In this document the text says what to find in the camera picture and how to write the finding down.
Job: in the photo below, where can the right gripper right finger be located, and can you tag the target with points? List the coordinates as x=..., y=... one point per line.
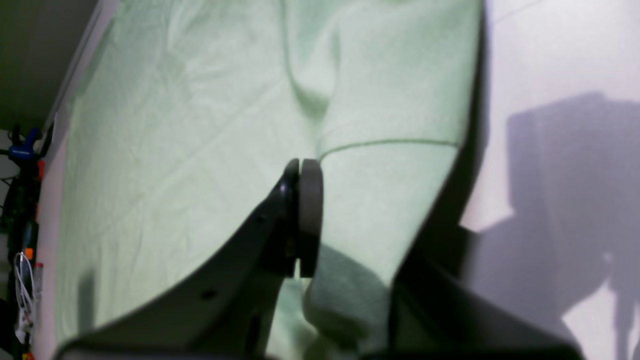
x=434, y=317

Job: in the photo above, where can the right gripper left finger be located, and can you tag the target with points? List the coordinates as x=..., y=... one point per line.
x=224, y=310

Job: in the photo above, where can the light green T-shirt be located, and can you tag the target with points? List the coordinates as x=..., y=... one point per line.
x=191, y=109

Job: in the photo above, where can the blue clamp tool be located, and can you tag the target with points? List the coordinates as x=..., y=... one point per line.
x=35, y=145

